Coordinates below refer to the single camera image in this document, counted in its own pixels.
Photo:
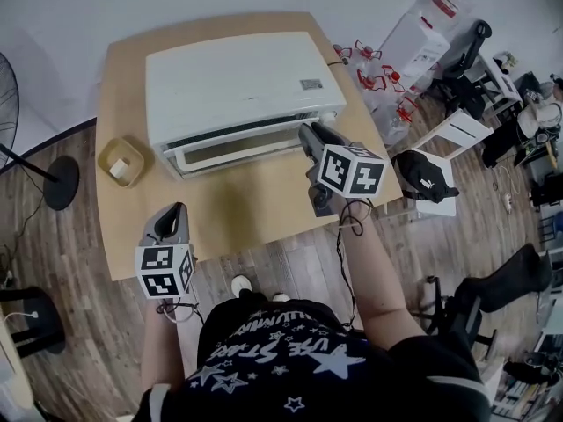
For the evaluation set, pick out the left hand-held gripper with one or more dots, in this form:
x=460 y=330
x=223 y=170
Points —
x=165 y=271

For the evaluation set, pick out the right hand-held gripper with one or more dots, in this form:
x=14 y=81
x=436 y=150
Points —
x=352 y=172

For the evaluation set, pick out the person's right forearm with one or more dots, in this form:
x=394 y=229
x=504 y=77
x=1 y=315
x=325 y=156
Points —
x=378 y=279

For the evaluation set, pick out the person's left forearm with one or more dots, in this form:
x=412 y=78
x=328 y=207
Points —
x=163 y=350

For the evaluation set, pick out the white toaster oven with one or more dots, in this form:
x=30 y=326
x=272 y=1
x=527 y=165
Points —
x=237 y=86

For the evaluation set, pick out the group of clear water bottles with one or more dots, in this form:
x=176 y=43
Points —
x=387 y=117

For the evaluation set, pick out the small white block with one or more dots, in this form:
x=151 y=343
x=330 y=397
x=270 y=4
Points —
x=119 y=168

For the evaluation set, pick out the light wooden table white legs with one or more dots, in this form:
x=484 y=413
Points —
x=246 y=209

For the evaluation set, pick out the beige square tray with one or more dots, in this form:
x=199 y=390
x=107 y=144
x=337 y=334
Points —
x=132 y=147

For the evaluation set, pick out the person's left white shoe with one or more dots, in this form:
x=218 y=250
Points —
x=241 y=283

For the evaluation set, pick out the person's white shoe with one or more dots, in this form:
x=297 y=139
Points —
x=241 y=283
x=280 y=297

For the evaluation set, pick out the black waist bag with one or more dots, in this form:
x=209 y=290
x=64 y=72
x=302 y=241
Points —
x=422 y=174

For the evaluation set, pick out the black standing fan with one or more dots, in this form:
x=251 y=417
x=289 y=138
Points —
x=61 y=183

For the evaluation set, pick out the person's black trousers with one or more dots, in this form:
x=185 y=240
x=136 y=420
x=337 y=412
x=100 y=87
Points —
x=259 y=299

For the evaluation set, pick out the white water dispenser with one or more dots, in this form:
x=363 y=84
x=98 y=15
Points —
x=413 y=46

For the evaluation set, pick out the person's right white shoe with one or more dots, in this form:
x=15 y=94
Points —
x=280 y=297

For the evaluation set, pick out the white wooden chair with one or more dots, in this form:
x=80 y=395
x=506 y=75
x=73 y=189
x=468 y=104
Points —
x=462 y=130

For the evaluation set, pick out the black office chair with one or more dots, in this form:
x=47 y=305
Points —
x=462 y=82
x=506 y=279

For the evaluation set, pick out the person's black star-print shirt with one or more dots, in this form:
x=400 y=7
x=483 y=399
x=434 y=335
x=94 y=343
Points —
x=286 y=367

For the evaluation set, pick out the white desk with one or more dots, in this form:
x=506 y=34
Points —
x=499 y=77

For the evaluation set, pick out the white power strip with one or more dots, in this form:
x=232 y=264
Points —
x=508 y=202

